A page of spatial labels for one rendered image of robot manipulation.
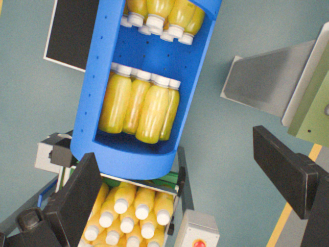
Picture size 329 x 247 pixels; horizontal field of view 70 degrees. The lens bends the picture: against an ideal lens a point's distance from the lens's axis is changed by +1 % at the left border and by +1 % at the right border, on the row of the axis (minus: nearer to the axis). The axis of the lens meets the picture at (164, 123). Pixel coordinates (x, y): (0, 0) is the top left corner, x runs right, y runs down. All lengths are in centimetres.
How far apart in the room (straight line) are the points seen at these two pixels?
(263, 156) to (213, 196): 181
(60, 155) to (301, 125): 75
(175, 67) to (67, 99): 127
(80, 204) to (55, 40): 163
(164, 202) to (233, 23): 135
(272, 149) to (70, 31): 163
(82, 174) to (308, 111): 69
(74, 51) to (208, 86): 94
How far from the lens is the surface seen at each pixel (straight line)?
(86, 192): 18
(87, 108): 56
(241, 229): 219
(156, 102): 60
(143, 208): 76
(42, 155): 105
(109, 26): 54
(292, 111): 82
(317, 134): 81
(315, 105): 78
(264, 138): 18
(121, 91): 61
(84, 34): 169
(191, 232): 78
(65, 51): 173
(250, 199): 207
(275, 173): 17
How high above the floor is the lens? 172
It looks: 79 degrees down
